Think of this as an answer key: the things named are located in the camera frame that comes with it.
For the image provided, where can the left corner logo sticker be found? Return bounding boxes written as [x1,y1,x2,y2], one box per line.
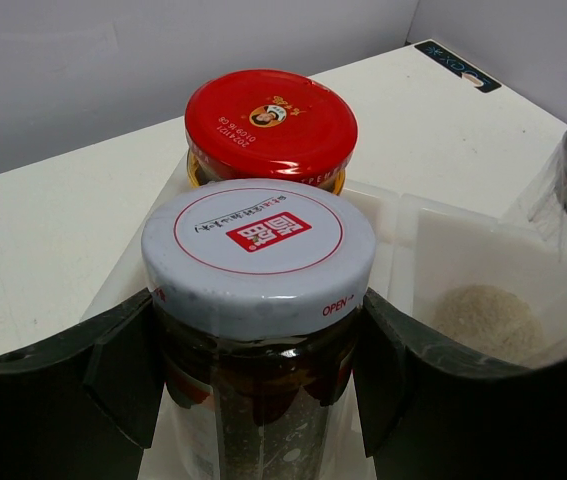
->
[414,40,502,94]

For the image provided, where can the white compartment tray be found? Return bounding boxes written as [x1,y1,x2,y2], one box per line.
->
[87,189,567,479]

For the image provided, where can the red lid sauce jar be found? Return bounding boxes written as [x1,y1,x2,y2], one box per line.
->
[184,69,358,195]

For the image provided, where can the white lid small jar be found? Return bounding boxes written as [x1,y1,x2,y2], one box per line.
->
[141,179,376,479]

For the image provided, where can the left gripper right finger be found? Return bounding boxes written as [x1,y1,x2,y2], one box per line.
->
[353,290,567,479]

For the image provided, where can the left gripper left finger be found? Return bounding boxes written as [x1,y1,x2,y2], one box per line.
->
[0,290,164,479]

